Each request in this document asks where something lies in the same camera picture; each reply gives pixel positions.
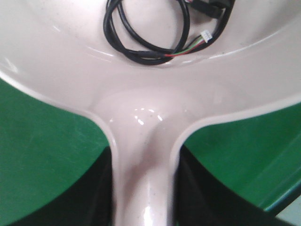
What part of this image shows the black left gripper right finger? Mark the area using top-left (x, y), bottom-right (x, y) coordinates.
top-left (174, 145), bottom-right (301, 226)

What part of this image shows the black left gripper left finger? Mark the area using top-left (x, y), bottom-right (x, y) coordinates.
top-left (14, 147), bottom-right (112, 226)

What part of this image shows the black cable bundle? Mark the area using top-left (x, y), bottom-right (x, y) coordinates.
top-left (103, 0), bottom-right (236, 66)

